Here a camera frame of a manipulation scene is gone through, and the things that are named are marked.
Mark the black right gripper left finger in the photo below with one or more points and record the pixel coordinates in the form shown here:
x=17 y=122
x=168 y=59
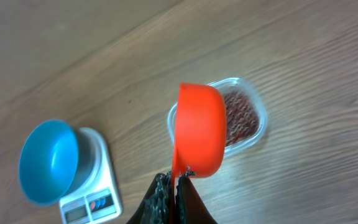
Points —
x=155 y=205

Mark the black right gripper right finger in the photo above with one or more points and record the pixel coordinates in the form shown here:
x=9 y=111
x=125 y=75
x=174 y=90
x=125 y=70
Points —
x=189 y=207

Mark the red measuring scoop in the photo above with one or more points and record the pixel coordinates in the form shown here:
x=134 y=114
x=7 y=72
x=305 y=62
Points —
x=200 y=134

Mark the white digital kitchen scale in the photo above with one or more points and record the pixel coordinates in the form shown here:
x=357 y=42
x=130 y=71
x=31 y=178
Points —
x=94 y=195

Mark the teal blue bowl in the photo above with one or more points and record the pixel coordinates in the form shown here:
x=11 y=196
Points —
x=55 y=160

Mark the red adzuki beans pile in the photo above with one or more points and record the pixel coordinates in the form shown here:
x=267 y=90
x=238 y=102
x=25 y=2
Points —
x=241 y=118

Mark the clear plastic container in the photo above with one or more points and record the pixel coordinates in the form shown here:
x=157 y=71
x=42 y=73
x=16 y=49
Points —
x=225 y=86

